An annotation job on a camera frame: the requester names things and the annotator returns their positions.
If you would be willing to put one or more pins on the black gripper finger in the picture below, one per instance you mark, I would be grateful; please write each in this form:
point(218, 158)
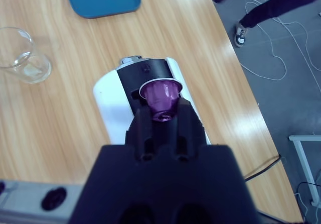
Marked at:
point(143, 133)
point(189, 128)

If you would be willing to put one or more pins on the purple coffee capsule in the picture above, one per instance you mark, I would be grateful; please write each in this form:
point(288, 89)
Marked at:
point(160, 96)

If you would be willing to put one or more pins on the clear drinking glass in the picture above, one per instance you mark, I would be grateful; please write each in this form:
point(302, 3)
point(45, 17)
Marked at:
point(30, 70)

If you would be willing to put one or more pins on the white capsule coffee machine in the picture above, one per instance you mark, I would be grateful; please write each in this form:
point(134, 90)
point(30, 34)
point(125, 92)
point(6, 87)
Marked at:
point(110, 101)

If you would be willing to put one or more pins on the bystander in dark trousers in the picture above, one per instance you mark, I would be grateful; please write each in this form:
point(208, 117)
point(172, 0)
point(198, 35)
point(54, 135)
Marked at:
point(276, 5)

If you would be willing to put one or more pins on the white metal frame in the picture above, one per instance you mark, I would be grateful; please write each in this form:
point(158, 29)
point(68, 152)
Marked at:
point(303, 163)

